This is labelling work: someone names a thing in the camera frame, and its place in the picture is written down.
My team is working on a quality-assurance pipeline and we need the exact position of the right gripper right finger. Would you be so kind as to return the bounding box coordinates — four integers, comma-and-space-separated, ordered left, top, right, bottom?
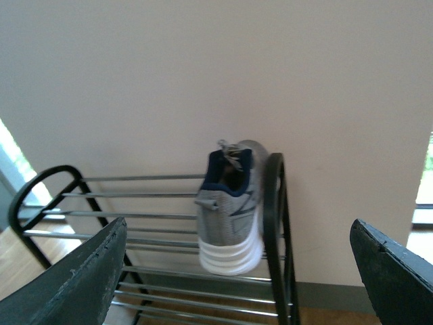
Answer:
350, 219, 432, 324

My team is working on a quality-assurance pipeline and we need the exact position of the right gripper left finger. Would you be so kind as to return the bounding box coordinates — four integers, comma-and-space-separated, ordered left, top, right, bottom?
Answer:
1, 217, 127, 324

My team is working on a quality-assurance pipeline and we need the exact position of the grey sneaker navy collar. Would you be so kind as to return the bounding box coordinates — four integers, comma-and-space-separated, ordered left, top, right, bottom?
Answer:
195, 140, 269, 276

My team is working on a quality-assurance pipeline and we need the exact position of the black metal shoe rack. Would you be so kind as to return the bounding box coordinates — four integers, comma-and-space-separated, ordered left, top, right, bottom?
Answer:
9, 154, 300, 324

